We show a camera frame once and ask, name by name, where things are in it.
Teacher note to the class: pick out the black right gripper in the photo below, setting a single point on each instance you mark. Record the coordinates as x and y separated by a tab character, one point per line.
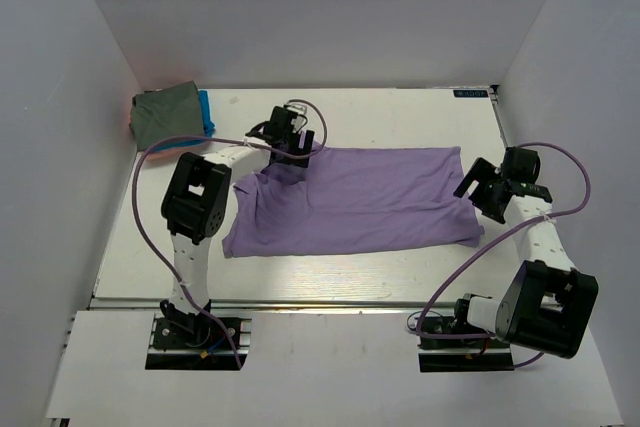
481	170

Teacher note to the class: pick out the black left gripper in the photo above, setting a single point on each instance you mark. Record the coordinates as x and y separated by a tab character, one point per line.
309	134

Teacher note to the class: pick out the purple t-shirt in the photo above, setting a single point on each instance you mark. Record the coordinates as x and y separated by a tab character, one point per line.
353	201

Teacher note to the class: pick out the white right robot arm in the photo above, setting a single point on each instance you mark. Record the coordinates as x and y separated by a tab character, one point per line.
548	304

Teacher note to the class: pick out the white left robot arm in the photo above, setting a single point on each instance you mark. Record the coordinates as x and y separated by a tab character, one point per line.
195	203

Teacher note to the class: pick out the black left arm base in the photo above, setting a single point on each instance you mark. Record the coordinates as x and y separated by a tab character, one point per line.
193	342

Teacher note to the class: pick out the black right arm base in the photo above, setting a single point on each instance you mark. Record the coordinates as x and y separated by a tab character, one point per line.
459	355

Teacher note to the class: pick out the folded blue t-shirt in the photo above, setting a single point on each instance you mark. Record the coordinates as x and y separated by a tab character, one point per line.
206	112

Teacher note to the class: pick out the blue logo sticker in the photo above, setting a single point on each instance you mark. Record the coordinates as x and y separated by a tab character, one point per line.
470	93

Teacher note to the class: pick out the folded salmon pink t-shirt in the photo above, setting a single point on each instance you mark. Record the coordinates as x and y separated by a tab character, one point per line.
160	149

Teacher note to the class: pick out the folded olive green t-shirt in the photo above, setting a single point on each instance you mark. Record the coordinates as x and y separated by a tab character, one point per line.
169	112

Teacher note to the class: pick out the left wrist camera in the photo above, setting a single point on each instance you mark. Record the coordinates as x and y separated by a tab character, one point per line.
285	120

